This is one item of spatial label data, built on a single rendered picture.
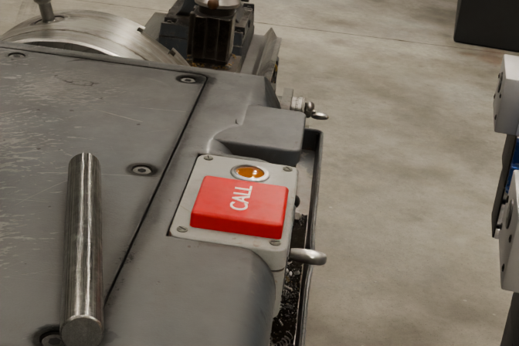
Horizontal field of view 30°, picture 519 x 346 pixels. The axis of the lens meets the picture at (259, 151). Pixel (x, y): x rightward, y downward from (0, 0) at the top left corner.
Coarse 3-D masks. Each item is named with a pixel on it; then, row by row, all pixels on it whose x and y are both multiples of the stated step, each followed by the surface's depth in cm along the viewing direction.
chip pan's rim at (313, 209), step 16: (304, 128) 261; (304, 144) 262; (320, 144) 252; (320, 160) 242; (320, 176) 233; (304, 272) 198; (304, 288) 185; (304, 304) 179; (304, 320) 174; (304, 336) 170
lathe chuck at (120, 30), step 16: (64, 16) 110; (80, 16) 110; (96, 16) 110; (112, 16) 112; (16, 32) 107; (96, 32) 105; (112, 32) 107; (128, 32) 109; (128, 48) 105; (144, 48) 107; (160, 48) 110
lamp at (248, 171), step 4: (240, 168) 71; (244, 168) 71; (248, 168) 71; (252, 168) 71; (256, 168) 71; (240, 172) 70; (244, 172) 70; (248, 172) 70; (252, 172) 70; (256, 172) 71; (260, 172) 71; (244, 176) 70; (248, 176) 70; (252, 176) 70; (256, 176) 70; (260, 176) 70
